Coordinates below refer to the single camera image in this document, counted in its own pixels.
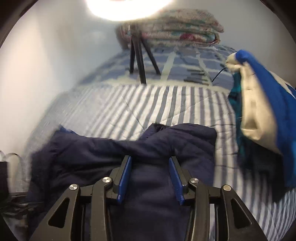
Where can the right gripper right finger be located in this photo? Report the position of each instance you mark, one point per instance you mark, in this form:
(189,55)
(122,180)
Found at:
(178,179)

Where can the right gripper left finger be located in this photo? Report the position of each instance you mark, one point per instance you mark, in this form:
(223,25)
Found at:
(120,177)

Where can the navy quilted down jacket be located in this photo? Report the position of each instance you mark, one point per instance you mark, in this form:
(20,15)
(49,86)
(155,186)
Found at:
(148,210)

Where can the striped blue white quilt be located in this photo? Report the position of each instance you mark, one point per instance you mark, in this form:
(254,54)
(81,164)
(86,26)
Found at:
(125,112)

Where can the blue garment on pile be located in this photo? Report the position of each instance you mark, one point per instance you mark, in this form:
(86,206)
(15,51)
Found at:
(265,108)

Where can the blue checkered bed sheet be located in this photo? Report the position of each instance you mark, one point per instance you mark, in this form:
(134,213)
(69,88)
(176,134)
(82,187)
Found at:
(202,65)

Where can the black tripod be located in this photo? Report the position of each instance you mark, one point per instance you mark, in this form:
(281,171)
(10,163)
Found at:
(136,43)

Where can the folded floral quilt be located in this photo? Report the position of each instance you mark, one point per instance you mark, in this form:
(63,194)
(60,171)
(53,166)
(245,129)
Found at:
(174,27)

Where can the ring light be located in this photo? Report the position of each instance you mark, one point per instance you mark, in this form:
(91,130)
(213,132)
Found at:
(120,11)

